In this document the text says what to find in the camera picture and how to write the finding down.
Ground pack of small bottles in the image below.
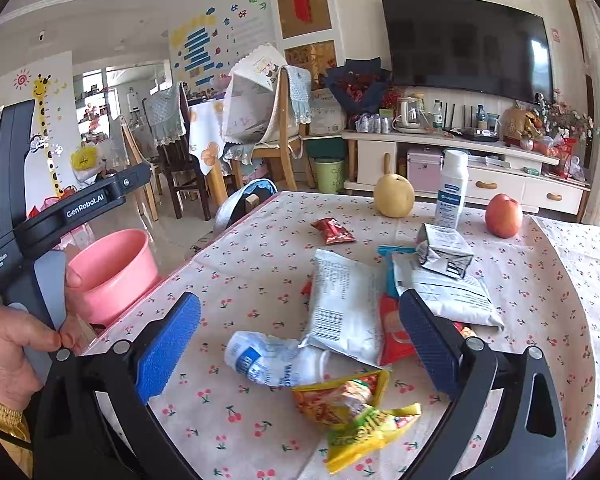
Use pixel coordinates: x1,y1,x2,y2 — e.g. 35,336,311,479
355,112,393,133

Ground light wooden chair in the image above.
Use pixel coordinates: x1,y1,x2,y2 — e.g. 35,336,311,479
222,67,311,193
120,115,159,222

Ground person's left hand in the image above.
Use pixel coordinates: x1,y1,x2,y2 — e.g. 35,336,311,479
0,264,88,401

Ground orange snack wrapper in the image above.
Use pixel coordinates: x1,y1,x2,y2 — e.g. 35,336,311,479
292,370,392,427

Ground black router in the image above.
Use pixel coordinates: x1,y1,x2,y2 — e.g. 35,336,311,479
440,102,498,142

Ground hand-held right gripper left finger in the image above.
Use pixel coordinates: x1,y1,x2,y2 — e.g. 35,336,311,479
32,291,203,480

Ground yellow pomelo fruit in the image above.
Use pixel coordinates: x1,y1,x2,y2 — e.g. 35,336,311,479
373,152,416,219

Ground red snack wrapper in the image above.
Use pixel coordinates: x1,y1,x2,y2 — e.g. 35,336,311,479
379,294,476,367

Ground white paper sheet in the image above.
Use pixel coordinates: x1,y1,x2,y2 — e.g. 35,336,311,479
392,252,505,330

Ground blue wrapper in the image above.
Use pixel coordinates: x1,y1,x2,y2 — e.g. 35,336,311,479
377,245,417,301

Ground yellow green snack wrapper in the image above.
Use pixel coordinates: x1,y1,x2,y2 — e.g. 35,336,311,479
325,402,423,475

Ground pale green lace chair cover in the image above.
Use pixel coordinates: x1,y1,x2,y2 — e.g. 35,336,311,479
144,82,187,147

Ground white food cover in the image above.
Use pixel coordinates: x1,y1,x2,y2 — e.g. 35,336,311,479
222,44,288,146

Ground green storage box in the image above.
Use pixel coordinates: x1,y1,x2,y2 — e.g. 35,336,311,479
300,135,348,161

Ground golden ornament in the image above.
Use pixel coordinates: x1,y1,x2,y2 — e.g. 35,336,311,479
500,105,546,148

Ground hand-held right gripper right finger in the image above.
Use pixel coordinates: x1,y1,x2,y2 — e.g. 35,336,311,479
397,289,568,480

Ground crushed clear plastic bottle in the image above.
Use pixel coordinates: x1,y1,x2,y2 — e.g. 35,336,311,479
224,331,332,389

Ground pink plastic basin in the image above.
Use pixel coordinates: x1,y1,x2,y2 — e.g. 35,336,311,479
65,228,162,327

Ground yellow bag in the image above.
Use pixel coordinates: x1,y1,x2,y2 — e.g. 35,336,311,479
70,141,101,171

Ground dining table with orange-print cloth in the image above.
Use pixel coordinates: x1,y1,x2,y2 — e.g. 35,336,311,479
187,100,231,206

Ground giraffe height chart sticker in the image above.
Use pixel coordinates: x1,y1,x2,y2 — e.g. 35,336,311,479
30,74,66,196

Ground white sack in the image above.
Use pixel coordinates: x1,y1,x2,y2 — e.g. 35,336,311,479
307,89,348,136

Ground green trash bin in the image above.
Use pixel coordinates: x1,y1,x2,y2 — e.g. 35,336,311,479
312,157,346,194

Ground dark blue flower bouquet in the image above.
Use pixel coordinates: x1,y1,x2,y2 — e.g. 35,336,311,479
325,58,393,116

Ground white plastic bottle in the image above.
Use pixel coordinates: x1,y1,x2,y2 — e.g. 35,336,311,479
434,150,469,229

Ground white snack bag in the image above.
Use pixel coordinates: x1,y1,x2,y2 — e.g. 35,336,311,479
300,249,387,367

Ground person's left forearm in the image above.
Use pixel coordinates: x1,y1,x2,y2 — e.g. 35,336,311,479
0,385,33,478

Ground dark wooden chair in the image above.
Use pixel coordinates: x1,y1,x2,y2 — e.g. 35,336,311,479
150,82,211,221

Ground black flat television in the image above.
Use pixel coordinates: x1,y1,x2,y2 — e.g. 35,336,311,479
381,0,552,103

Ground pink storage case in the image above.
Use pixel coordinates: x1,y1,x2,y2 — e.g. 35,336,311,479
406,147,443,191

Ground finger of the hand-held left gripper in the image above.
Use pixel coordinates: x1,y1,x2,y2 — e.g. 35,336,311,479
99,161,152,203

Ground glass electric kettle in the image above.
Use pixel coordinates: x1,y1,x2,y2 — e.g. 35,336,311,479
395,97,426,133

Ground crushed grey milk carton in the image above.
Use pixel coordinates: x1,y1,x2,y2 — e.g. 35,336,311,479
416,223,475,279

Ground white television cabinet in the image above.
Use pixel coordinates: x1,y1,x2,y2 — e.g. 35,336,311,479
341,130,592,216

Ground orange round fruit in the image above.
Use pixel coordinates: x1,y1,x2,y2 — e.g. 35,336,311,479
485,193,524,239

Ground small red snack packet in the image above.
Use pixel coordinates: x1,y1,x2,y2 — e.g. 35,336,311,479
311,218,357,245

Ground blue and yellow wall stickers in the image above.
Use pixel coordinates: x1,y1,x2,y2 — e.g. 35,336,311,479
170,0,271,86

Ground light blue lace cloth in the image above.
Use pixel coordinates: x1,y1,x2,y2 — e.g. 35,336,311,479
285,66,313,125

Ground artificial flowers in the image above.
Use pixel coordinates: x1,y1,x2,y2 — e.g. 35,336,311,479
542,90,600,146

